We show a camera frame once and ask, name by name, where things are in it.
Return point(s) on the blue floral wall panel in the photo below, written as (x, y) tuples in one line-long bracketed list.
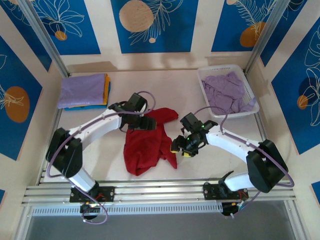
[(175, 37), (15, 75), (75, 37), (295, 100), (230, 25)]

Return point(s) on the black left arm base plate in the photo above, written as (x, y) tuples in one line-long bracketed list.
[(107, 193)]

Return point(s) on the aluminium table side rail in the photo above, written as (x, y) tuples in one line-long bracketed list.
[(261, 127), (48, 150)]

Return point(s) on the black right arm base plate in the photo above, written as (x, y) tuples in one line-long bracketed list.
[(210, 191)]

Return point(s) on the red t-shirt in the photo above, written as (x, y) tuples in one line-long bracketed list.
[(142, 150)]

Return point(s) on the white plastic basket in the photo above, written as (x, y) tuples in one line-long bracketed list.
[(205, 72)]

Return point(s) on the crumpled lilac t-shirt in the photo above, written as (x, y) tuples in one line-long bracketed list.
[(225, 92)]

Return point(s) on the aluminium frame post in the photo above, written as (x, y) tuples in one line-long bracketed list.
[(267, 32), (42, 32)]

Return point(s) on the folded orange t-shirt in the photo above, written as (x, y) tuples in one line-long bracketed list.
[(107, 87)]

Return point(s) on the folded lilac t-shirt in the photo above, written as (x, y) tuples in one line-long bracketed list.
[(80, 90)]

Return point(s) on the folded blue t-shirt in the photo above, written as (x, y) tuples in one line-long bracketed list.
[(85, 108)]

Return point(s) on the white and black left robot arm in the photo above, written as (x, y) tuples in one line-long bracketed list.
[(100, 125)]

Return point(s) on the aluminium mounting rail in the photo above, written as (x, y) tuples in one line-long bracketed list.
[(160, 191)]

